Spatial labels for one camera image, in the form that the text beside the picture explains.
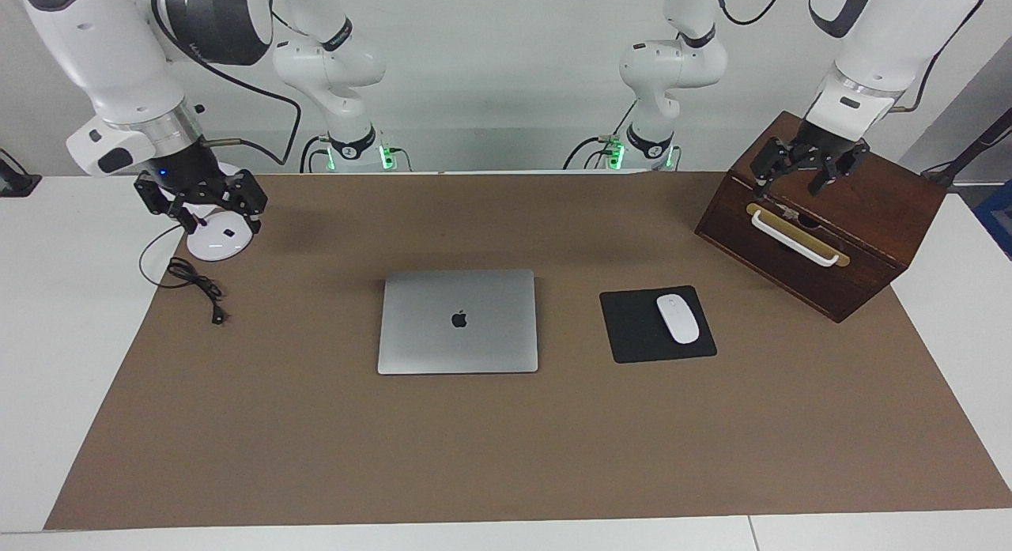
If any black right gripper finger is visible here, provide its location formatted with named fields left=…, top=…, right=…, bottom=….
left=134, top=172, right=198, bottom=234
left=225, top=170, right=268, bottom=234

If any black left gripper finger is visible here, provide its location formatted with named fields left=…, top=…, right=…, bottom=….
left=750, top=138, right=801, bottom=198
left=806, top=140, right=870, bottom=196

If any silver grey laptop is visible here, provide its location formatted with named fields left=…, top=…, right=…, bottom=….
left=377, top=269, right=539, bottom=376

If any dark brown wooden box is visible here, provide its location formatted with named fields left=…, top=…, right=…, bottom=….
left=695, top=111, right=948, bottom=323

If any white desk lamp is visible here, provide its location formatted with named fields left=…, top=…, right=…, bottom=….
left=186, top=162, right=255, bottom=262

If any black stand pole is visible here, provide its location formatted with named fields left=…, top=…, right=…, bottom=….
left=921, top=107, right=1012, bottom=190

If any blue crate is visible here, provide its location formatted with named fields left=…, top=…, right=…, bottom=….
left=972, top=179, right=1012, bottom=259

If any white computer mouse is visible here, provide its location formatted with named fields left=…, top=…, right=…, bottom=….
left=656, top=294, right=701, bottom=345

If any black mouse pad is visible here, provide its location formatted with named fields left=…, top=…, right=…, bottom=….
left=599, top=285, right=718, bottom=364

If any brown table mat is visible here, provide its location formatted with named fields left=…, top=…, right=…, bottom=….
left=43, top=170, right=1012, bottom=530

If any black right base cable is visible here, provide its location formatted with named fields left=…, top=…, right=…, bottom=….
left=299, top=134, right=333, bottom=174

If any black base cable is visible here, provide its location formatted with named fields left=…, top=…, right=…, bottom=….
left=563, top=100, right=637, bottom=171
left=299, top=134, right=333, bottom=174

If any white box handle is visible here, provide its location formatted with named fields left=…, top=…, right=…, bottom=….
left=750, top=209, right=840, bottom=267

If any black lamp power cable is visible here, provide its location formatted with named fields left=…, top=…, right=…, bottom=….
left=139, top=223, right=228, bottom=326

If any brass handle plate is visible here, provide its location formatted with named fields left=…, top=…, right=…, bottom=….
left=746, top=203, right=851, bottom=268

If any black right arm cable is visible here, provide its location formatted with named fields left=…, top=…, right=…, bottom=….
left=152, top=0, right=304, bottom=166

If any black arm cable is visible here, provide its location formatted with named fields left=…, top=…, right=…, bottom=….
left=710, top=0, right=985, bottom=113
left=152, top=0, right=304, bottom=166

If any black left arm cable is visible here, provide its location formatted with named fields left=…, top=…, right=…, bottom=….
left=710, top=0, right=985, bottom=113

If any black clamp mount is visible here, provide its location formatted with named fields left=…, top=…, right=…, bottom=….
left=0, top=149, right=42, bottom=198

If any black left base cable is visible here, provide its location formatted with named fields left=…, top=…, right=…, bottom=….
left=563, top=100, right=637, bottom=171

